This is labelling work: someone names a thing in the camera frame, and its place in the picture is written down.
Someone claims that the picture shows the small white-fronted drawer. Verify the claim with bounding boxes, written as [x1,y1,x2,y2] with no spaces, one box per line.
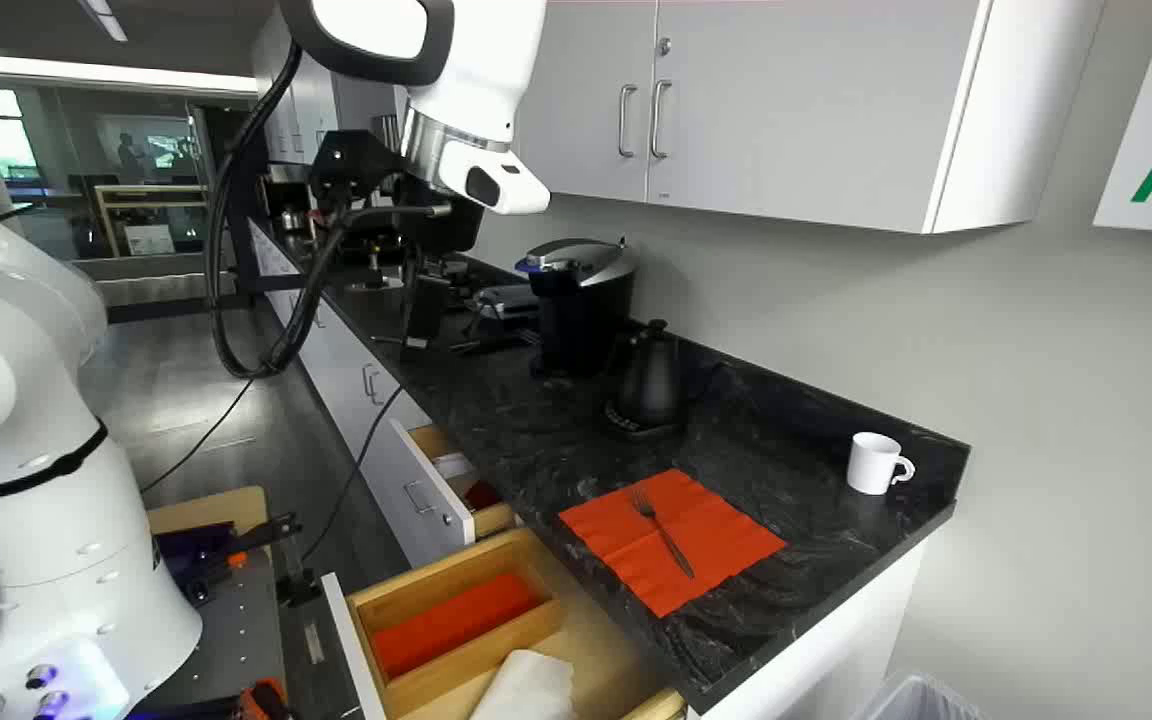
[354,410,518,567]

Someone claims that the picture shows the white ceramic mug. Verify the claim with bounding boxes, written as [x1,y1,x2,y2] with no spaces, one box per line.
[845,428,919,499]

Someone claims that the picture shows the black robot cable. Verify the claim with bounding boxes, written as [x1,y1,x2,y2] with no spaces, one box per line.
[198,35,458,385]

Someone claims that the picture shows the white wall cabinet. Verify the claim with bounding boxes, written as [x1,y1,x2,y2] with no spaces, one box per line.
[509,0,1112,240]

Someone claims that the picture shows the framed board in background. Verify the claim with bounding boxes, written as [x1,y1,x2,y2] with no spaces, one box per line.
[91,175,212,259]

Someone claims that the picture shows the black countertop appliance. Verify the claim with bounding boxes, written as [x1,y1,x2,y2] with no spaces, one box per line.
[469,277,549,332]

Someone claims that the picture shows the white folded cloth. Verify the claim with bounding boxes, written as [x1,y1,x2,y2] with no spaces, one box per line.
[469,648,578,720]

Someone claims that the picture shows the white spoon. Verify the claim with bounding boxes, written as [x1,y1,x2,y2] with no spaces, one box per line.
[627,492,698,580]

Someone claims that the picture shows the light wooden board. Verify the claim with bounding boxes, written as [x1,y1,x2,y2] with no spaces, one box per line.
[143,483,270,541]

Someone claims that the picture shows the white base cabinets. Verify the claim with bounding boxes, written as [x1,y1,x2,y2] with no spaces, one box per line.
[248,215,470,572]

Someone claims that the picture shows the orange place mat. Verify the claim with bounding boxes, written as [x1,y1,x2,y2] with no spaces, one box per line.
[554,463,786,624]

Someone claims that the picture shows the wooden drawer with compartments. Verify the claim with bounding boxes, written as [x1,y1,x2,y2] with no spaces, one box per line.
[317,522,692,720]

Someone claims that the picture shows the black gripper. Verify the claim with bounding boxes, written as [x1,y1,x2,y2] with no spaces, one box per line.
[305,129,409,215]

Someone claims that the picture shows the black gooseneck electric kettle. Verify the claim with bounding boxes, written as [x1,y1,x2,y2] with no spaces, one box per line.
[601,315,687,439]

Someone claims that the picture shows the orange drawer liner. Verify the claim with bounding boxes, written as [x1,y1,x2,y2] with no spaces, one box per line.
[368,572,552,681]

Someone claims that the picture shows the silver cabinet door handle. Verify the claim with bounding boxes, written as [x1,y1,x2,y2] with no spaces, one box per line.
[643,77,675,162]
[611,80,643,162]

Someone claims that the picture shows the trash bin with clear liner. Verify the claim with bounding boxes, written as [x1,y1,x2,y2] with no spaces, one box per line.
[864,671,990,720]

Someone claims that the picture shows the ceiling light strip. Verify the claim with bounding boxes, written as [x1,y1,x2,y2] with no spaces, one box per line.
[0,46,270,98]

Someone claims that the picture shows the black pod coffee machine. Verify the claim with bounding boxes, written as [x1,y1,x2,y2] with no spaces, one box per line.
[510,235,643,378]

